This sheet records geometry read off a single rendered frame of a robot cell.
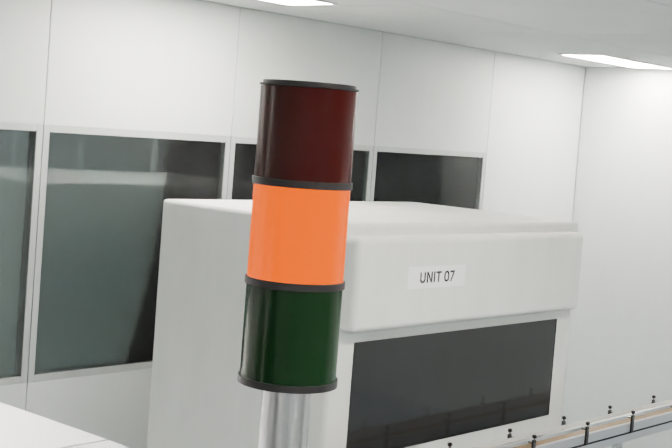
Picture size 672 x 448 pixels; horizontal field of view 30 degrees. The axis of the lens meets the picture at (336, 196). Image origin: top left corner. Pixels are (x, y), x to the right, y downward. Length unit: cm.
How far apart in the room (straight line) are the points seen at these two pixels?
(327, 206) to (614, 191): 898
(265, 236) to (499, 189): 827
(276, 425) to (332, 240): 10
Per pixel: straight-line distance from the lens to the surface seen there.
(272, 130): 61
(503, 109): 884
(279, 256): 61
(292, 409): 63
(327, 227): 61
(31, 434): 92
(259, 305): 62
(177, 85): 656
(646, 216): 945
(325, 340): 62
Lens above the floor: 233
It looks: 3 degrees down
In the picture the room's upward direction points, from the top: 4 degrees clockwise
